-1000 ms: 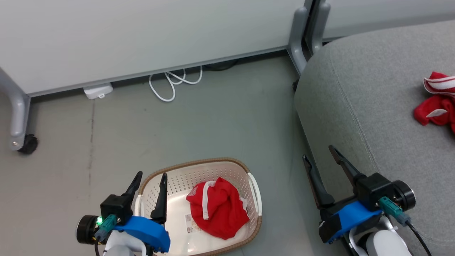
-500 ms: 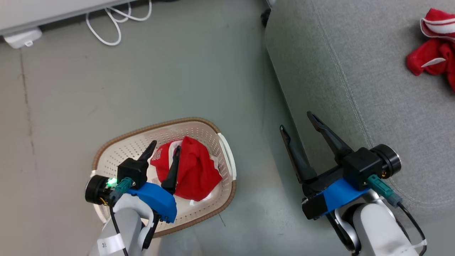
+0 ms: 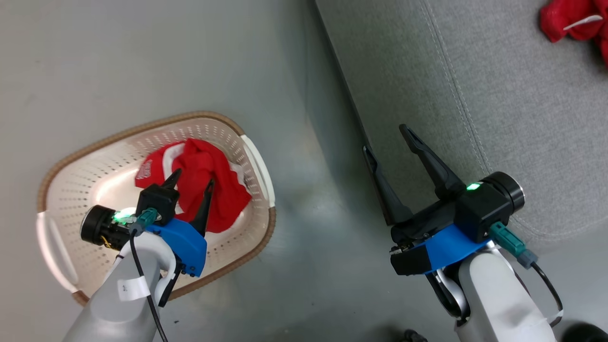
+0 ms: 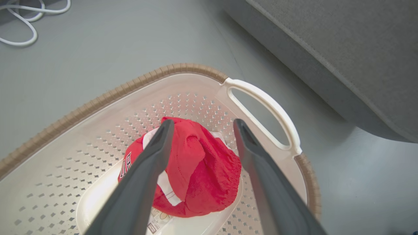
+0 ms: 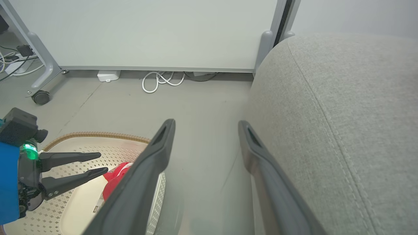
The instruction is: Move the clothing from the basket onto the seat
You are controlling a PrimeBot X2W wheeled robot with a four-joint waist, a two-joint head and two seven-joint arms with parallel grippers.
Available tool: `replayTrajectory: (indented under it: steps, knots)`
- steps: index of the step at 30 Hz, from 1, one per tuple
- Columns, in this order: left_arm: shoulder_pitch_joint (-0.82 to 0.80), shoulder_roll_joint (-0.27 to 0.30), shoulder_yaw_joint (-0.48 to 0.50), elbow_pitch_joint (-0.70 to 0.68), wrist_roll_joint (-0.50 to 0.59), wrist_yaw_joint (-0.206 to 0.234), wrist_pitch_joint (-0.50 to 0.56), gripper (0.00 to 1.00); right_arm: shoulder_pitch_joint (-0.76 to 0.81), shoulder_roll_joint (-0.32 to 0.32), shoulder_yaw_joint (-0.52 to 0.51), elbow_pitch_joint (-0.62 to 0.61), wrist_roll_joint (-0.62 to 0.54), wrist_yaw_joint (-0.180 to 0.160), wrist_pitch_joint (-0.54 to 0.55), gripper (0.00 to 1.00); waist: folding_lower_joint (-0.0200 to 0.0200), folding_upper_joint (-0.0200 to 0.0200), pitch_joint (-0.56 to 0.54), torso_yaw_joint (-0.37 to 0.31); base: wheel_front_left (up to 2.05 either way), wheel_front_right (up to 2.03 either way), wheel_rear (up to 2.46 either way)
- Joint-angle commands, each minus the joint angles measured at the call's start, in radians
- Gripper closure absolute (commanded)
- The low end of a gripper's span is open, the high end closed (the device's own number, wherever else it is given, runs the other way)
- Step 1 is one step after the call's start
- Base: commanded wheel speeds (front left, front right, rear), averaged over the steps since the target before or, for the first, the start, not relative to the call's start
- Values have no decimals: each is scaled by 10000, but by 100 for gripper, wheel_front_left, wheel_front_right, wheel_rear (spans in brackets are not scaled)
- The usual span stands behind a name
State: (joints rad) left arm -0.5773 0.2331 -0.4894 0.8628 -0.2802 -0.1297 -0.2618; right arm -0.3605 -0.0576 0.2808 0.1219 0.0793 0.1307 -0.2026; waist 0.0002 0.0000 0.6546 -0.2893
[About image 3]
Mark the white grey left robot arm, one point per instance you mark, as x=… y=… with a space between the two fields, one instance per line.
x=114 y=304

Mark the beige perforated laundry basket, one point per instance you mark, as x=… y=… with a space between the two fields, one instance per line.
x=95 y=180

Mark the red garment with white strip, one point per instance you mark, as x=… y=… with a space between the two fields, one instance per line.
x=555 y=19

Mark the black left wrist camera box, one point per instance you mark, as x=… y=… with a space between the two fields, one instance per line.
x=156 y=199

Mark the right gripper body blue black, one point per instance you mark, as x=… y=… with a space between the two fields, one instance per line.
x=441 y=247

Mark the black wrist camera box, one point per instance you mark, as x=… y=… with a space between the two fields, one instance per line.
x=156 y=199
x=484 y=213

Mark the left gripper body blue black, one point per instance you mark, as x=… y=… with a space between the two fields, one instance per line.
x=187 y=244

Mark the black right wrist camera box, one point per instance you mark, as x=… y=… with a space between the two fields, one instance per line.
x=484 y=213

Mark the red garment with white stripes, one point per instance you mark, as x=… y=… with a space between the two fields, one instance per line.
x=199 y=159

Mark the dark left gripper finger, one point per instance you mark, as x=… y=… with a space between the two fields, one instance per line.
x=174 y=179
x=203 y=213

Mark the grey fabric sofa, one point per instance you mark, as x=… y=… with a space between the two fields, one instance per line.
x=475 y=95

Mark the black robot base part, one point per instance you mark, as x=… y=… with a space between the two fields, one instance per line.
x=414 y=336
x=586 y=333

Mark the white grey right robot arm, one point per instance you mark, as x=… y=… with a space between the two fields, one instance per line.
x=498 y=304

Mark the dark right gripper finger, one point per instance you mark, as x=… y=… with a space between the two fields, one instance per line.
x=434 y=164
x=387 y=194

